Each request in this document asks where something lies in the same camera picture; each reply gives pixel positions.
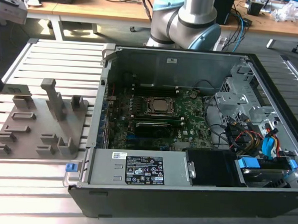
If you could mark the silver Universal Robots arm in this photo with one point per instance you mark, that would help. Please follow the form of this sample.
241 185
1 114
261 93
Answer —
186 21

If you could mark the round silver coin battery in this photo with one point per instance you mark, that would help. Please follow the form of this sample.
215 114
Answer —
192 95

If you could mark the wooden desk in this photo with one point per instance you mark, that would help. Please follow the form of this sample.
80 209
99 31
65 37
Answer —
94 10

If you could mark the black plastic fan shroud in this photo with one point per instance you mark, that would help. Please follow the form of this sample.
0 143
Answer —
211 168

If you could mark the crumpled white paper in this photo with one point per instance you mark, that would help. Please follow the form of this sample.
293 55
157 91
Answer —
32 1

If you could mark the clear crumpled plastic bags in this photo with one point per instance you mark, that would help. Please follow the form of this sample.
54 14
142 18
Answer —
291 11

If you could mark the green motherboard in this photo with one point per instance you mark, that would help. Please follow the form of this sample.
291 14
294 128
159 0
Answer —
188 119

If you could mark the silver metal drive cage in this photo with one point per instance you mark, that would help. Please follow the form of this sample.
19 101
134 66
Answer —
234 101

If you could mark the black open PC case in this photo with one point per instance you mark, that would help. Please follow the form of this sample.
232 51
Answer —
184 201

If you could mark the blue case latch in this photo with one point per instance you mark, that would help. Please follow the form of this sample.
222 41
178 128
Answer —
70 167

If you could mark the grey power supply box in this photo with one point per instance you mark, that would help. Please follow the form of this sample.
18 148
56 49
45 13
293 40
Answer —
106 170

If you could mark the hard disk in blue carrier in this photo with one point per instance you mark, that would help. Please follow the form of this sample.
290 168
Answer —
263 173

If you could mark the CPU socket with silver CPU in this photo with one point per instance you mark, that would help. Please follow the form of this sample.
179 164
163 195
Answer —
161 105

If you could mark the white power strip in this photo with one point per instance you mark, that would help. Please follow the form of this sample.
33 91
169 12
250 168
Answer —
221 43

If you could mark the black graphics card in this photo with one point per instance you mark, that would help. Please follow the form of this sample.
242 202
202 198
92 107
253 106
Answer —
153 129

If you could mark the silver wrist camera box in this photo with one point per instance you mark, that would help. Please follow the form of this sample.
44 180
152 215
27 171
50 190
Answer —
12 9

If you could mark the small black device box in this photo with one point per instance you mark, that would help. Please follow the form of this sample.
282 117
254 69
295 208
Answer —
255 7

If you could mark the grey parts rack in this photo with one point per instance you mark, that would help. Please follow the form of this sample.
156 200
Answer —
45 126

